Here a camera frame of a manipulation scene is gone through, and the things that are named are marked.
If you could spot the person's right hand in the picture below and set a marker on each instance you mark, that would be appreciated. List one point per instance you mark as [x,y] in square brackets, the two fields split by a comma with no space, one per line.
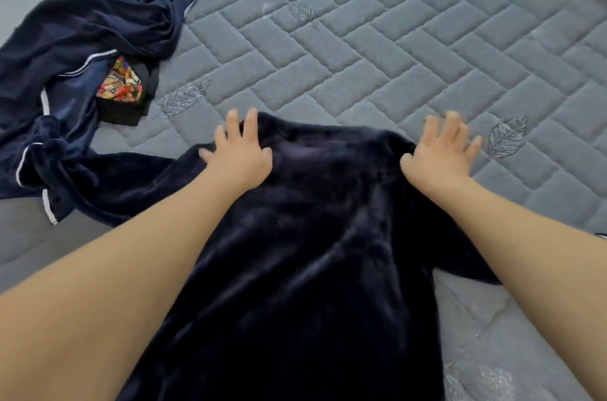
[441,164]

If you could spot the shiny navy track pants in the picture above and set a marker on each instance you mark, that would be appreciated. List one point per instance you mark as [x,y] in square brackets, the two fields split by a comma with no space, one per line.
[85,26]

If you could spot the black colourful patterned sweatshirt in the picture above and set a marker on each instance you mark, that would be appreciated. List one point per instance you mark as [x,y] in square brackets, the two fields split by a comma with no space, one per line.
[121,83]

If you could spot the person's left hand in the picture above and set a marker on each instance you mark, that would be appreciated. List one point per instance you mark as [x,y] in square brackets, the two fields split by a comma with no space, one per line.
[237,161]

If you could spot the grey quilted mattress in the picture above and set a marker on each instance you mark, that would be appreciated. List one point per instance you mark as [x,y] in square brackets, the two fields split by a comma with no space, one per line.
[379,45]

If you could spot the person's left forearm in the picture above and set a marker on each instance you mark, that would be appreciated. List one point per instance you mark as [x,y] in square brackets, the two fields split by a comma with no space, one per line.
[95,310]

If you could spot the person's right forearm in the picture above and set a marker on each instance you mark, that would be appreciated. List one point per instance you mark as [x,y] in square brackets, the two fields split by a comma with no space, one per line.
[531,263]

